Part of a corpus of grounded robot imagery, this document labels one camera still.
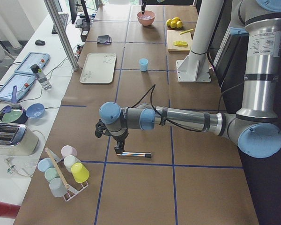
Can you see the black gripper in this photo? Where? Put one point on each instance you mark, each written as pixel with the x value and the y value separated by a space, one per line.
pixel 120 138
pixel 144 4

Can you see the steel muddler rod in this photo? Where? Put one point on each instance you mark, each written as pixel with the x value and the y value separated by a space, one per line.
pixel 136 154

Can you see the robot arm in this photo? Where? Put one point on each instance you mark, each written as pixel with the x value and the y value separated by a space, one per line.
pixel 252 128

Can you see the pile of ice cubes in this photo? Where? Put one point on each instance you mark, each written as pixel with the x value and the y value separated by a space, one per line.
pixel 145 17

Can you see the yellow cup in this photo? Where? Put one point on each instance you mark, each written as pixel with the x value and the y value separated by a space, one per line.
pixel 80 172

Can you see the pale pink cup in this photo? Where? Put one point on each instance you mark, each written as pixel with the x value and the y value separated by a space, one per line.
pixel 68 150

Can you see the light blue plastic cup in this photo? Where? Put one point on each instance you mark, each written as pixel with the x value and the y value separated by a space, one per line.
pixel 143 62

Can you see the mint green rack cup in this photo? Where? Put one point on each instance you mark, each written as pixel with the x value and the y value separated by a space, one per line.
pixel 50 174

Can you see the grey rack cup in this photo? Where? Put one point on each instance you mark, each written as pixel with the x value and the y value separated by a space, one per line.
pixel 57 187

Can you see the light blue rack cup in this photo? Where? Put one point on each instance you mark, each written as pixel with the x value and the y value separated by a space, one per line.
pixel 45 164

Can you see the pink bowl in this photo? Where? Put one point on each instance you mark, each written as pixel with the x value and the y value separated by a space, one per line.
pixel 146 22

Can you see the bamboo cutting board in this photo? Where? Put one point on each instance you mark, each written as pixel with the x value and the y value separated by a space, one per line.
pixel 173 35

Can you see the lemon slice stack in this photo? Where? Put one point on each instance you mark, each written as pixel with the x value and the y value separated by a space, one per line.
pixel 180 43

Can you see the folded grey cloth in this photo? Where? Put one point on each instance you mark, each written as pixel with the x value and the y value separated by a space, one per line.
pixel 104 40

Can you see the cream bear serving tray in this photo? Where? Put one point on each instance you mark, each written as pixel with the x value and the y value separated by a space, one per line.
pixel 98 68

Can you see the blue bowl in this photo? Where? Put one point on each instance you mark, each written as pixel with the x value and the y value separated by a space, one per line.
pixel 35 111

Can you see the clear water bottle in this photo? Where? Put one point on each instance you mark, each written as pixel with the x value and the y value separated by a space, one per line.
pixel 40 76

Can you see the blue saucepan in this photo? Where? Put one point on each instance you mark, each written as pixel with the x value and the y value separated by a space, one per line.
pixel 13 112

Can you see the silver toaster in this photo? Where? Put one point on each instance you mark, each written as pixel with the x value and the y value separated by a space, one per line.
pixel 17 140

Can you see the computer mouse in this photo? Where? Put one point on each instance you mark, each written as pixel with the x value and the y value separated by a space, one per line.
pixel 39 42

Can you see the teach pendant far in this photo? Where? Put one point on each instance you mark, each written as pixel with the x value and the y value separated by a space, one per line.
pixel 39 58

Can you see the teach pendant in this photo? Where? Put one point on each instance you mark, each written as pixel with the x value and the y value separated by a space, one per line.
pixel 39 58
pixel 23 82

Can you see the teach pendant near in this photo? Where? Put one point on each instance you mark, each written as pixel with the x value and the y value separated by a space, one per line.
pixel 23 82

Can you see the red bottle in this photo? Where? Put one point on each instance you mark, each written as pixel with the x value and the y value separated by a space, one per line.
pixel 8 210

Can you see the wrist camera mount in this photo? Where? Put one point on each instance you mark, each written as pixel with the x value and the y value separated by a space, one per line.
pixel 101 129

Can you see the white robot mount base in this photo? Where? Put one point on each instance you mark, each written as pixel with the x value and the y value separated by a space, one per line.
pixel 194 68

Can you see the aluminium frame post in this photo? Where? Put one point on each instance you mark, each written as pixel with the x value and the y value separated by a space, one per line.
pixel 50 5

